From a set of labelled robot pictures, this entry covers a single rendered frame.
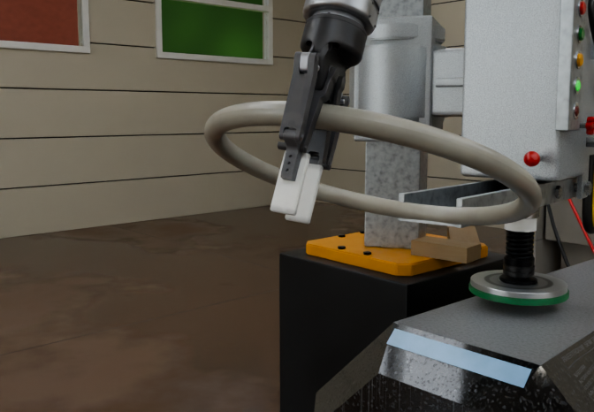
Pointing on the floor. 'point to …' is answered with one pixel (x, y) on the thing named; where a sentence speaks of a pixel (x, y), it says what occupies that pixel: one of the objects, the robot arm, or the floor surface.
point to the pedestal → (349, 314)
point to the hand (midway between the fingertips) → (297, 188)
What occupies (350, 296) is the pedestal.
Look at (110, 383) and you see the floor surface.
